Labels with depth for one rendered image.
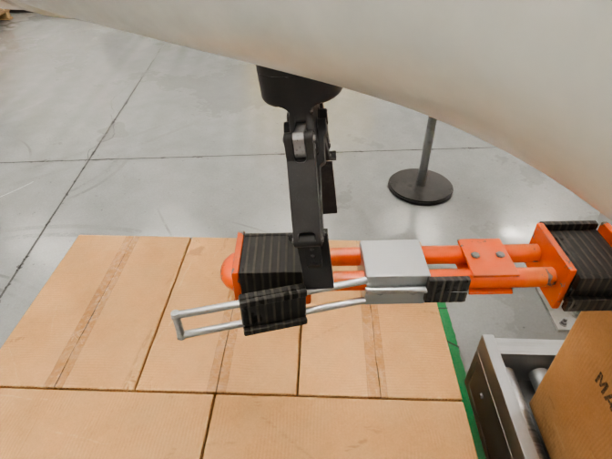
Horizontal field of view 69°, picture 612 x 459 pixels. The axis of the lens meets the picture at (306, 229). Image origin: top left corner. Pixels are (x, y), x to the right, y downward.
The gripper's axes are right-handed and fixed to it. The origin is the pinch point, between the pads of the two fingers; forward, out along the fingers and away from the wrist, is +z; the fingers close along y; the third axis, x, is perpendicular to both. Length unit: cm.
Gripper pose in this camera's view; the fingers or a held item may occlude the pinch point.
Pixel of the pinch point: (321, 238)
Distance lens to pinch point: 50.5
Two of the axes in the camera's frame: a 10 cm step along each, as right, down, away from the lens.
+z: 1.3, 8.1, 5.8
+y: 0.8, -5.9, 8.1
